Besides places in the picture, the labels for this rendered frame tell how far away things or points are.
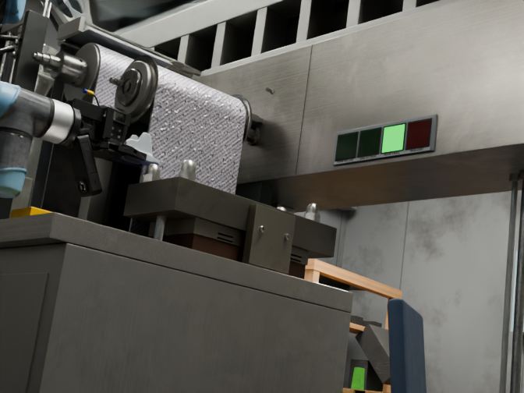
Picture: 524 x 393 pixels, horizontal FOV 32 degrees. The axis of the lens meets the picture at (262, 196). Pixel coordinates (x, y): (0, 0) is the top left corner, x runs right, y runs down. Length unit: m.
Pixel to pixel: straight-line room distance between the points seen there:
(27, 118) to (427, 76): 0.73
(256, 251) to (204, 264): 0.16
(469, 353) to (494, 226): 1.07
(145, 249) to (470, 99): 0.63
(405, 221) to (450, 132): 6.65
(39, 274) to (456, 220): 6.79
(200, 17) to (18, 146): 0.91
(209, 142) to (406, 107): 0.42
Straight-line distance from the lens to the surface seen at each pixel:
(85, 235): 1.40
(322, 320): 1.71
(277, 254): 1.69
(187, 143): 1.85
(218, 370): 1.55
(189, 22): 2.43
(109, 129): 1.71
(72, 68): 2.07
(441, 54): 1.74
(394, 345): 3.35
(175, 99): 1.85
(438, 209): 8.16
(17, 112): 1.62
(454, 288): 7.92
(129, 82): 1.87
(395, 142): 1.73
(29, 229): 1.43
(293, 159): 1.93
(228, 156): 1.91
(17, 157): 1.61
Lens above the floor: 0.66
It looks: 13 degrees up
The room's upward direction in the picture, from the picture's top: 8 degrees clockwise
